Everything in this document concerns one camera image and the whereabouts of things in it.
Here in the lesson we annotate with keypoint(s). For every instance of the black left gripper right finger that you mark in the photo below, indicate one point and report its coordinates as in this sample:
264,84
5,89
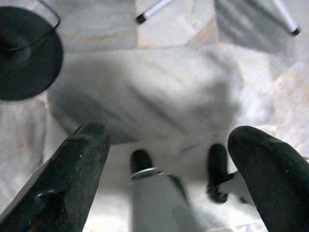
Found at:
272,183

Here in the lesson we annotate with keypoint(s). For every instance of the white table leg black tip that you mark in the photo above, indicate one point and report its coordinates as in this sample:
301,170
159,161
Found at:
154,9
288,19

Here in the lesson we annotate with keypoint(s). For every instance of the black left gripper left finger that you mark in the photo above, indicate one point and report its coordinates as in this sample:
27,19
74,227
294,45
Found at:
62,183

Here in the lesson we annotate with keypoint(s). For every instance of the black round stand base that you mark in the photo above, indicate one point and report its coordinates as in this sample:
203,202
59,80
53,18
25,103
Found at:
36,79

